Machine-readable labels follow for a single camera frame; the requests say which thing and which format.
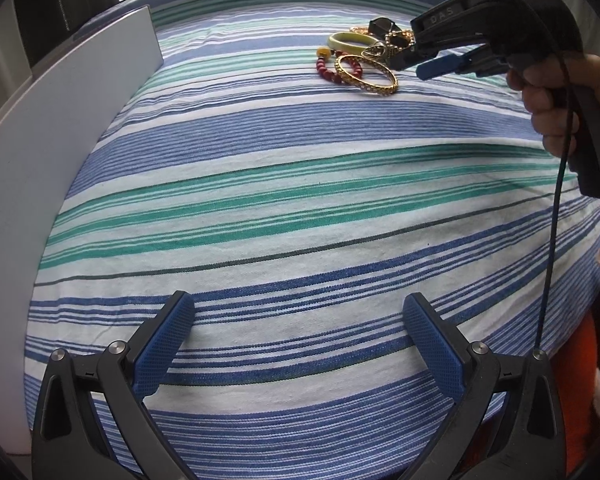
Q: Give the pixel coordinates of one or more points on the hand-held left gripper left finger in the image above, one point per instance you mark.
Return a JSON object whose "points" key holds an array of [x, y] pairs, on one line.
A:
{"points": [[162, 350]]}

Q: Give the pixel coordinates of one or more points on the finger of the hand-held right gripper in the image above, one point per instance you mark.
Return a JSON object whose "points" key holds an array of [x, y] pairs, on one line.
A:
{"points": [[437, 66], [445, 25]]}

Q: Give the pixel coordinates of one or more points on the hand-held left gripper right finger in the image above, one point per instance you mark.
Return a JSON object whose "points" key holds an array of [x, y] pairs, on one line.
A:
{"points": [[432, 347]]}

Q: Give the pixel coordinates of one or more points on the white cardboard box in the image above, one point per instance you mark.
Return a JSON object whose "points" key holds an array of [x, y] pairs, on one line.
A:
{"points": [[30, 185]]}

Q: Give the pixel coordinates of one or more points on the person's right hand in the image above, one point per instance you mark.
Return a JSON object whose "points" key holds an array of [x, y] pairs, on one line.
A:
{"points": [[550, 125]]}

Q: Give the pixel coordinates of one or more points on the black bow hair clip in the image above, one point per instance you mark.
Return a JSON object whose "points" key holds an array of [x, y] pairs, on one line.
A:
{"points": [[382, 26]]}

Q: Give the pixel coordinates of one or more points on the gold bangle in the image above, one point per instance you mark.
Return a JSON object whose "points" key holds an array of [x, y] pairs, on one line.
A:
{"points": [[375, 89]]}

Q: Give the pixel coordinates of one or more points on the pale green jade bangle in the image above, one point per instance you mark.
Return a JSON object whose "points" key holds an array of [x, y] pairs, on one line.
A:
{"points": [[342, 46]]}

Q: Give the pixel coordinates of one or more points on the orange garment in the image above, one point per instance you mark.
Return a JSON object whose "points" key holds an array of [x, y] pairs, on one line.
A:
{"points": [[577, 385]]}

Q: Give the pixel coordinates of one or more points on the blue green striped bed sheet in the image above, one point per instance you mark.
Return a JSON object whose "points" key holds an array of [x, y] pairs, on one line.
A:
{"points": [[300, 200]]}

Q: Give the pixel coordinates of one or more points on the white curtain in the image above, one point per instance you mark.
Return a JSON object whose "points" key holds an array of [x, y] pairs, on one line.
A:
{"points": [[0, 70]]}

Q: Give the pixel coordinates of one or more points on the dark window frame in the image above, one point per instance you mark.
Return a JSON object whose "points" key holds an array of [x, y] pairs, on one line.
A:
{"points": [[60, 5]]}

